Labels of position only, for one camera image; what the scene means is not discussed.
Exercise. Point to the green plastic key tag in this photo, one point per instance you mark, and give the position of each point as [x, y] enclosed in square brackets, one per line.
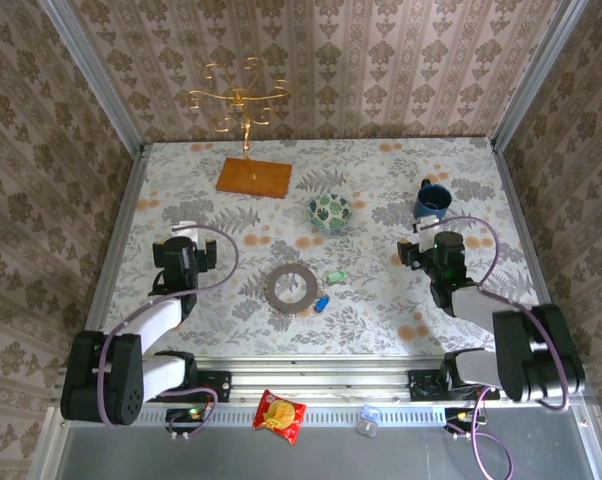
[336, 276]

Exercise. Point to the dark blue mug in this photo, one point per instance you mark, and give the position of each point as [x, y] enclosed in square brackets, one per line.
[433, 200]

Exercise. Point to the red snack packet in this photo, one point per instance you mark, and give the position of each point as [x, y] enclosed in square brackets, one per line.
[279, 415]

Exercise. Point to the wide slotted aluminium rail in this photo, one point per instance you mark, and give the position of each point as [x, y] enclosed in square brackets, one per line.
[321, 382]

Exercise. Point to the grey metal sheet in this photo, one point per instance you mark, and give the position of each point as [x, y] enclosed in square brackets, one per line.
[331, 460]

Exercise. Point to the aluminium frame post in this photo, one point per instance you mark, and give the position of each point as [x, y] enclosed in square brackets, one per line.
[538, 75]
[91, 75]

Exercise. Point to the small LED circuit board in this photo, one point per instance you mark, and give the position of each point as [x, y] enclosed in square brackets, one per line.
[191, 415]
[461, 419]

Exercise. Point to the blue plastic key tag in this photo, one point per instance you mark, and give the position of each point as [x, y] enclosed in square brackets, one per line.
[321, 304]

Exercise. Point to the leaf print ceramic bowl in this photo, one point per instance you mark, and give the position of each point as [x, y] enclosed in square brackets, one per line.
[329, 212]

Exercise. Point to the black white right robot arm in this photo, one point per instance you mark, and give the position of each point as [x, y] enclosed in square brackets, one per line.
[531, 350]

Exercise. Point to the gold mug tree stand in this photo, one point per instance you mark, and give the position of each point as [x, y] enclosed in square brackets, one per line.
[253, 177]

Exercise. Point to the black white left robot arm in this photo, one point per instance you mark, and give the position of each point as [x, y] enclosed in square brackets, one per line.
[121, 380]

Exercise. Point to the aluminium side rail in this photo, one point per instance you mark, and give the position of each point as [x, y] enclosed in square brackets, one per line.
[116, 240]
[523, 225]

